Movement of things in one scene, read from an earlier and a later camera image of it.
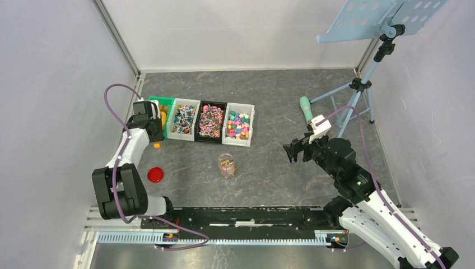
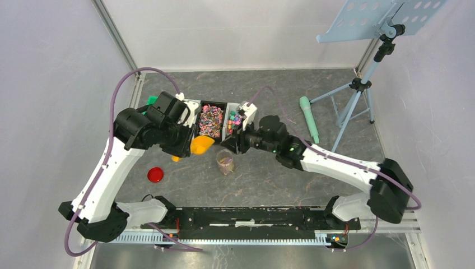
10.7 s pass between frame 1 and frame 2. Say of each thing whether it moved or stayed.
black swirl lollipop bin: stayed
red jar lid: stayed
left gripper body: moved
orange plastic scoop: moved
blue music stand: stayed
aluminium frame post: stayed
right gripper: moved
